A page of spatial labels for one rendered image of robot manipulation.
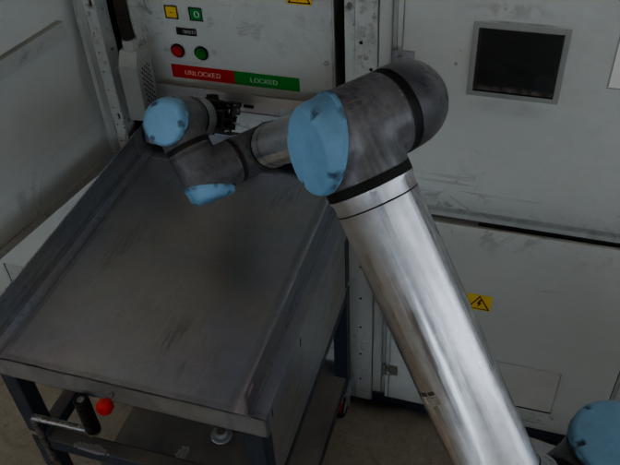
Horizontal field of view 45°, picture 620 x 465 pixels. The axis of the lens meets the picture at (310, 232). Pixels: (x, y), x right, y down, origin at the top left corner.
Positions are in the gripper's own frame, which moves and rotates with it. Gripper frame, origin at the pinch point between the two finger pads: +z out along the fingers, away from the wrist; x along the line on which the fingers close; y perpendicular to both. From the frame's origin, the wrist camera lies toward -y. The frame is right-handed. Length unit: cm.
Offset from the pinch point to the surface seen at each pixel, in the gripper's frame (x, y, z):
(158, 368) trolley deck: -46, 8, -45
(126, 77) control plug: 5.8, -20.5, -10.1
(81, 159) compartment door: -15.9, -36.5, -1.6
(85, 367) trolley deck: -47, -5, -47
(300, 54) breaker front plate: 15.1, 17.7, -2.7
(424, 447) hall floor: -94, 56, 41
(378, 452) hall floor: -96, 43, 37
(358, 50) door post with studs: 17.2, 32.0, -9.0
